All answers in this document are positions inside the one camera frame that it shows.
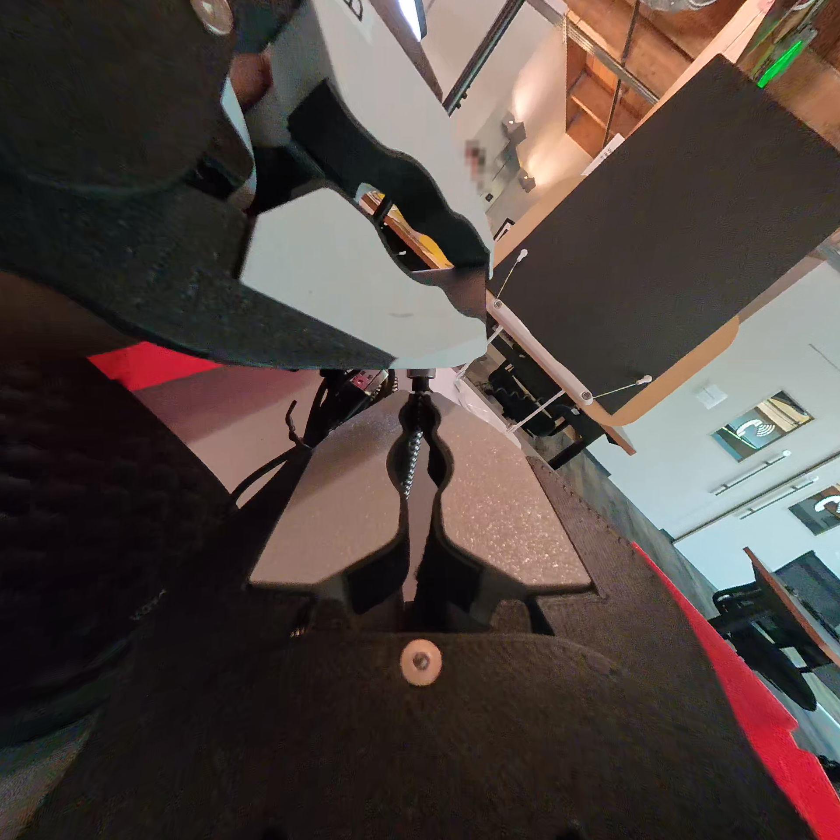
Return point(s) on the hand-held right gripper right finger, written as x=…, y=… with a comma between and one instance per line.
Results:
x=512, y=518

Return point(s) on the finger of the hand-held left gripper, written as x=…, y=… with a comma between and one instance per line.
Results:
x=328, y=282
x=394, y=85

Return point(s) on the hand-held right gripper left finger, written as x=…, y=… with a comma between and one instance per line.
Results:
x=328, y=518

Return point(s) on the red plastic bin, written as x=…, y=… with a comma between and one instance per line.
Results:
x=754, y=722
x=151, y=364

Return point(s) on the person's left hand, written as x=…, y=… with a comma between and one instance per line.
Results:
x=253, y=79

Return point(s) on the ceiling light panel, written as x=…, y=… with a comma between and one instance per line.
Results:
x=413, y=13

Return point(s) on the yellow plastic bin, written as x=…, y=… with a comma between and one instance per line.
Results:
x=436, y=253

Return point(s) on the black office chair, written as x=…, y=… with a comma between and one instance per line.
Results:
x=774, y=663
x=518, y=387

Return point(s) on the white panel stand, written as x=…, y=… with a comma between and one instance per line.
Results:
x=538, y=348

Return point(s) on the black wood-framed panel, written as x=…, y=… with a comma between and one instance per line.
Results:
x=656, y=229

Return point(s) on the green lit sign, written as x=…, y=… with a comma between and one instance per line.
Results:
x=781, y=65

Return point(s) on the white light switch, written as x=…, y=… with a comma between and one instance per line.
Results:
x=711, y=396

